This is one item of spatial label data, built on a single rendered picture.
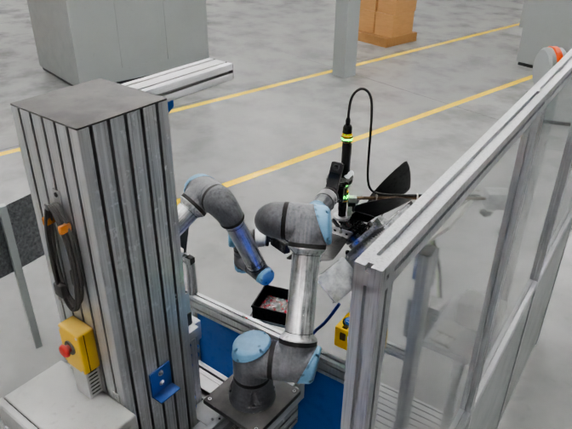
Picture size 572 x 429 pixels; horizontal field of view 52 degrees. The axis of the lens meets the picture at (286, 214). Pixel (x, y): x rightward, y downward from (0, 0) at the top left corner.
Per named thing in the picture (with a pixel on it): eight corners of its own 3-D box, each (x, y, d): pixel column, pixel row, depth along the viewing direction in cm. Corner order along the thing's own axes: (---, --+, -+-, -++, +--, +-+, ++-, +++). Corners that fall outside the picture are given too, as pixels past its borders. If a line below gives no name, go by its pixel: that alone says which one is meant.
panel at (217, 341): (348, 494, 259) (359, 386, 226) (347, 495, 259) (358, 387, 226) (206, 411, 299) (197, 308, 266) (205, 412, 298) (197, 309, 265)
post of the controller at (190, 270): (197, 293, 263) (194, 256, 253) (192, 296, 261) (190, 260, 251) (192, 290, 264) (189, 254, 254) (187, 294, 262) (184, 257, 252)
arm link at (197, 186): (112, 291, 205) (219, 178, 214) (95, 271, 215) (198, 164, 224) (134, 306, 214) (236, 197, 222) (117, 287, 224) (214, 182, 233)
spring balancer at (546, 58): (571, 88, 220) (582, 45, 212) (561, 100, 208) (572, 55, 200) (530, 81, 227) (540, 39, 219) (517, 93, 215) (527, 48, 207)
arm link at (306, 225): (271, 374, 185) (288, 201, 185) (319, 380, 183) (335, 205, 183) (265, 385, 174) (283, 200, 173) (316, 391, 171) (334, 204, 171)
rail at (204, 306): (370, 388, 225) (372, 373, 221) (366, 395, 223) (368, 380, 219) (193, 303, 269) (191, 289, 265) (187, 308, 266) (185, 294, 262)
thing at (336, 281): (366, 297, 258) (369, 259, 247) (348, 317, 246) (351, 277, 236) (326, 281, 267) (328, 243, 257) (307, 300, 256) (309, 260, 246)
